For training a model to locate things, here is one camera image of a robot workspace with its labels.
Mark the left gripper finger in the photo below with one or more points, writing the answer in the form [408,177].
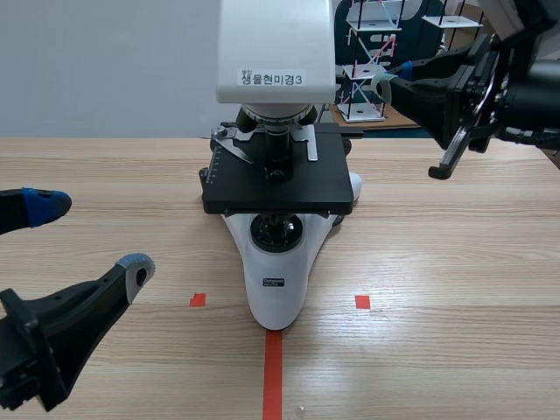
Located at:
[41,207]

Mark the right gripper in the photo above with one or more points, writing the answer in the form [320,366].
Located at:
[477,100]

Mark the white and black microscope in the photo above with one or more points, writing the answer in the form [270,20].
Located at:
[280,280]

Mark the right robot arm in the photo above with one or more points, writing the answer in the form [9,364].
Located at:
[534,74]

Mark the white tiered straw tower model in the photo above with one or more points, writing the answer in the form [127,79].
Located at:
[365,65]
[452,26]

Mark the dark blue chair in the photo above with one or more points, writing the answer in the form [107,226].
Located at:
[420,39]

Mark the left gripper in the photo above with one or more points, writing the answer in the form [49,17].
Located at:
[24,359]

